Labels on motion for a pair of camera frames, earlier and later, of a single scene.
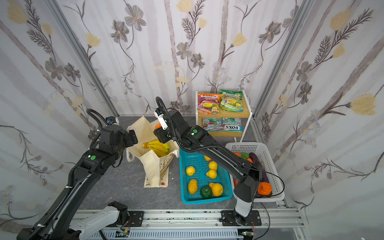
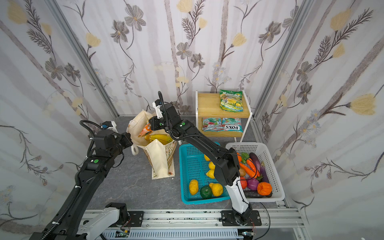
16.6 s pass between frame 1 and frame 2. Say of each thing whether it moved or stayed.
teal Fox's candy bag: stayed
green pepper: stayed
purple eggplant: stayed
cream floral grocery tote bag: moved
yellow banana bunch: moved
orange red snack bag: moved
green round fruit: stayed
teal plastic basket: stayed
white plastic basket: stayed
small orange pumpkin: stayed
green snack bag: stayed
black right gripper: moved
